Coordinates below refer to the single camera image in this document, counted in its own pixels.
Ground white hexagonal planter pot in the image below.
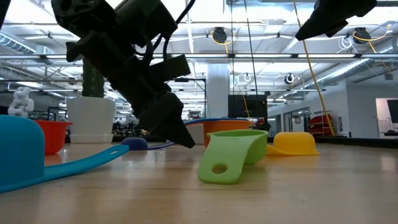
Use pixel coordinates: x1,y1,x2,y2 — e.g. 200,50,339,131
65,96,116,144

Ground green cactus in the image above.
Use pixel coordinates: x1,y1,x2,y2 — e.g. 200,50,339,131
81,57,106,98

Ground yellow hanging cable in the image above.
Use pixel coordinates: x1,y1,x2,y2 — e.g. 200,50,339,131
291,0,336,137

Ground yellow measuring cup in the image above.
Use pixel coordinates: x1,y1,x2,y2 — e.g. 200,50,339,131
266,131,321,157

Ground green measuring cup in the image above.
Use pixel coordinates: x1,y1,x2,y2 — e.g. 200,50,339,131
197,129,270,185

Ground small indigo measuring cup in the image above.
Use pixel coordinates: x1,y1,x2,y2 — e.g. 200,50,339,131
120,137,177,152

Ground red storage bins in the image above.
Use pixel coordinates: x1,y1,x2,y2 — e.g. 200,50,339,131
307,114,334,137

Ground orange measuring cup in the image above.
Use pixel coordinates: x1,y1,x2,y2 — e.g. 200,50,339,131
203,119,251,149

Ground black monitor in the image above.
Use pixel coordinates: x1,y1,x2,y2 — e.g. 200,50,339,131
227,94,269,119

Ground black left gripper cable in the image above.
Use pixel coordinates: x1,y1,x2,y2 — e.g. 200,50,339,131
149,0,197,63

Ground red measuring cup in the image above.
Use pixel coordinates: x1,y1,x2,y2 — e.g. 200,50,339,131
34,119,74,156

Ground dark wall screen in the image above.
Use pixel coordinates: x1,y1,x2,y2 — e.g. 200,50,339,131
386,99,398,124

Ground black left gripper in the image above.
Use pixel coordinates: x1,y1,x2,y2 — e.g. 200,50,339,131
65,30,196,149

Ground light blue measuring cup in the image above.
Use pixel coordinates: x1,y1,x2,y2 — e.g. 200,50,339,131
0,114,130,194

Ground black hanging cable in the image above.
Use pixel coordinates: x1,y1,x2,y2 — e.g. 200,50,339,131
243,0,261,123

